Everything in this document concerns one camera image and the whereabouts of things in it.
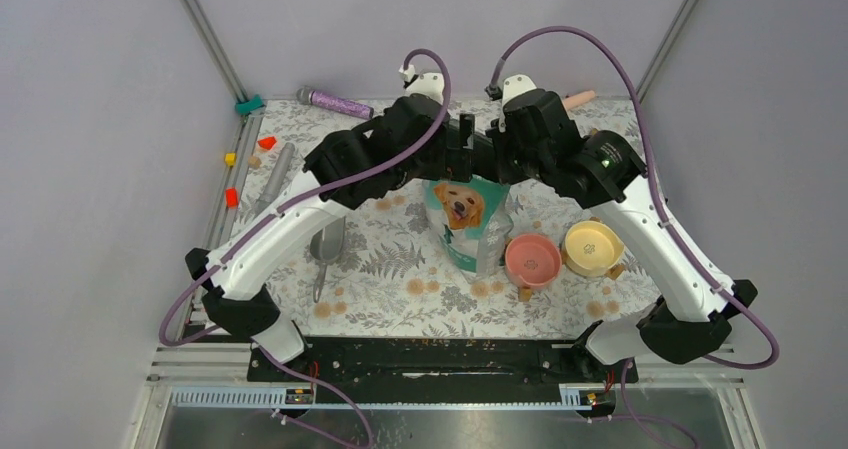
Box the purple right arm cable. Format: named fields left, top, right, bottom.
left=486, top=25, right=782, bottom=447

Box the purple glitter microphone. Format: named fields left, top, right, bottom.
left=295, top=86, right=374, bottom=120

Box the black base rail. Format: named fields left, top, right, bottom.
left=288, top=336, right=638, bottom=404

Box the grey plastic scoop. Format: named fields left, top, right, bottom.
left=309, top=218, right=346, bottom=304

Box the orange toy block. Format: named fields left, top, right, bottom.
left=224, top=187, right=240, bottom=208

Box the grey cylinder tool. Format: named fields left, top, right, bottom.
left=254, top=142, right=296, bottom=216

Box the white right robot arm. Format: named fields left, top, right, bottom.
left=486, top=75, right=757, bottom=381

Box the floral table mat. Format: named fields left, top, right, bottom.
left=231, top=99, right=659, bottom=339

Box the pink toy stick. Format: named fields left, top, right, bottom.
left=562, top=90, right=597, bottom=110

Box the teal clip in corner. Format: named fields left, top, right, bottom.
left=234, top=95, right=265, bottom=116

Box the green dog food bag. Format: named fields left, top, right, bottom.
left=421, top=176, right=513, bottom=282

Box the red toy block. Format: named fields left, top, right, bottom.
left=257, top=136, right=277, bottom=151

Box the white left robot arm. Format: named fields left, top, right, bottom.
left=191, top=70, right=451, bottom=380

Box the pink pet bowl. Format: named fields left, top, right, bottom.
left=504, top=233, right=563, bottom=290

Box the yellow pet bowl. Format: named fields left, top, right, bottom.
left=561, top=219, right=625, bottom=278

